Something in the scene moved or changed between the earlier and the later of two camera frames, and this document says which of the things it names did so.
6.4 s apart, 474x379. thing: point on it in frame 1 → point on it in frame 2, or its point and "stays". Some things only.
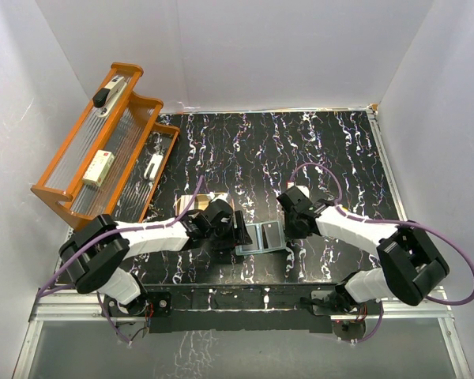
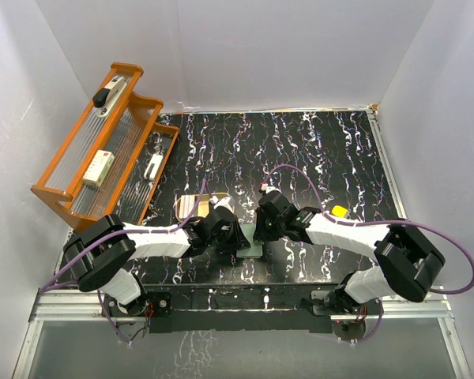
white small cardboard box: x=99 y=168 stays
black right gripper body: x=291 y=227 → x=268 y=229
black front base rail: x=245 y=308 stays
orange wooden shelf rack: x=113 y=155 stays
